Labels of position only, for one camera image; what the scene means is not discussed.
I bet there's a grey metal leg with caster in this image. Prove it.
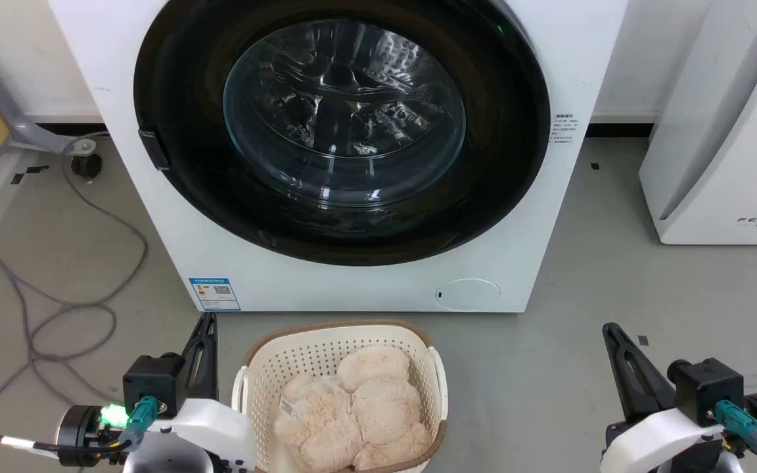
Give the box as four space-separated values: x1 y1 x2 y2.
0 64 103 179

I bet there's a white laundry basket brown rim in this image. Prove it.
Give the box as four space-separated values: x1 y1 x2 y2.
232 319 449 473

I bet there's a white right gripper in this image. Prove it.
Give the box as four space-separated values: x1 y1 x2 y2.
599 322 727 473

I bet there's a white air purifier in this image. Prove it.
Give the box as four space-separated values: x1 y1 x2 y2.
639 0 757 246

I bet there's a right arm cable teal plug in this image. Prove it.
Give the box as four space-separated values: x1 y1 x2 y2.
714 399 757 473

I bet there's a blue energy label sticker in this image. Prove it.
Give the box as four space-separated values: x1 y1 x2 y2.
189 277 242 312

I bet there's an arm cable teal plug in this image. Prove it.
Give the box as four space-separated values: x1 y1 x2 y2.
714 399 757 473
0 395 160 461

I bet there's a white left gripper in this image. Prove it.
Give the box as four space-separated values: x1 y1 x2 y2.
122 313 259 473

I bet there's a black round washer door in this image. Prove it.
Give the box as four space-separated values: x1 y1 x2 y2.
133 0 552 267

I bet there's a left arm cable teal plug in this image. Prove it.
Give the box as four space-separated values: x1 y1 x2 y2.
0 395 160 461

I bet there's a grey floor cable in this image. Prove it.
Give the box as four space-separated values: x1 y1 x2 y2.
0 133 149 454

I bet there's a white text sticker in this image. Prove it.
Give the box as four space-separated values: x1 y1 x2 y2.
553 112 577 146

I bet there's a beige plush toy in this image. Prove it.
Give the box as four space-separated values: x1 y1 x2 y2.
273 346 434 472

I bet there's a white front-load washing machine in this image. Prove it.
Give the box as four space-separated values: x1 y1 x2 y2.
48 0 630 313

